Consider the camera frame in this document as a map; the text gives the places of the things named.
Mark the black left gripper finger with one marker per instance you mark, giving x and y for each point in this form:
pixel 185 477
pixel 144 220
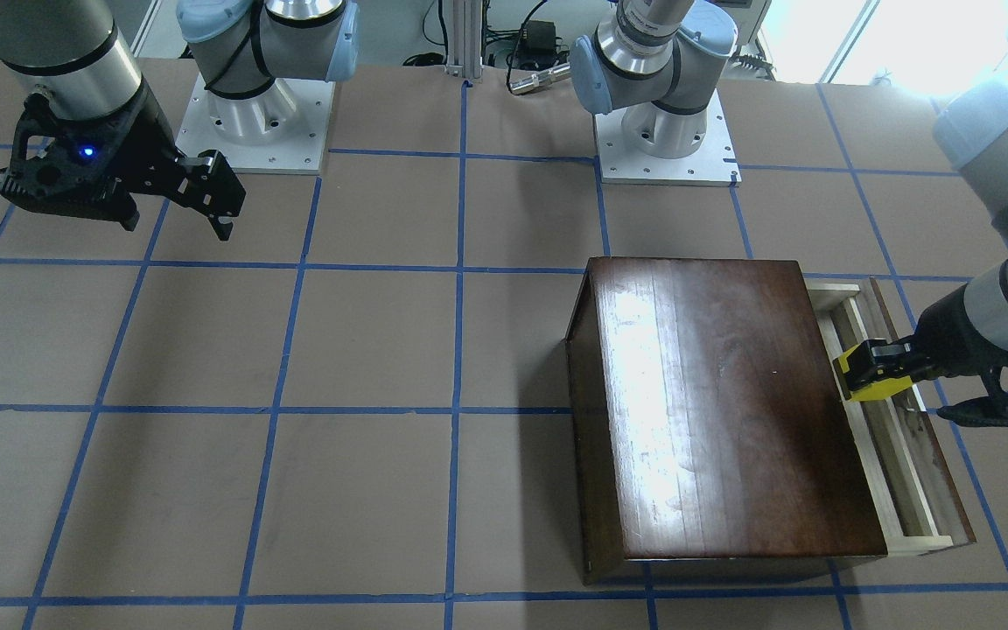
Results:
pixel 878 360

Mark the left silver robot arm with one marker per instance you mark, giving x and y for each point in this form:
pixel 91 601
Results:
pixel 845 181

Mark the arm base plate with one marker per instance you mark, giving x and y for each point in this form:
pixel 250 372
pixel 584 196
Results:
pixel 282 131
pixel 644 145

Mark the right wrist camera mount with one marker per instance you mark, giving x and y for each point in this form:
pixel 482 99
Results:
pixel 57 170

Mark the dark wooden drawer cabinet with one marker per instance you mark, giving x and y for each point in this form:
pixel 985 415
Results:
pixel 709 431

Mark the yellow block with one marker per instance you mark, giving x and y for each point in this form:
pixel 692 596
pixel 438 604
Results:
pixel 877 391

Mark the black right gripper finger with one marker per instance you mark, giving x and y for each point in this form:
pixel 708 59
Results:
pixel 222 226
pixel 127 216

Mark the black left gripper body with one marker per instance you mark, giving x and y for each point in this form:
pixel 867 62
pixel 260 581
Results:
pixel 948 334

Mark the silver cylinder on table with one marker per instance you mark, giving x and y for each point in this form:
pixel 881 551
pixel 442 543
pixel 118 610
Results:
pixel 539 80

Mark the black power brick background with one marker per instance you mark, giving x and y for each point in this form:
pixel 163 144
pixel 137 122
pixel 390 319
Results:
pixel 537 37

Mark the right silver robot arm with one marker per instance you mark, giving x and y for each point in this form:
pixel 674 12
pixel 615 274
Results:
pixel 92 134

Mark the aluminium frame post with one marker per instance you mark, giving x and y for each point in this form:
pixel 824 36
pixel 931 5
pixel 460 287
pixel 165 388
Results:
pixel 463 38

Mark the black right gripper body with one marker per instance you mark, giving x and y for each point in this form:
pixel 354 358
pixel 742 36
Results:
pixel 148 133

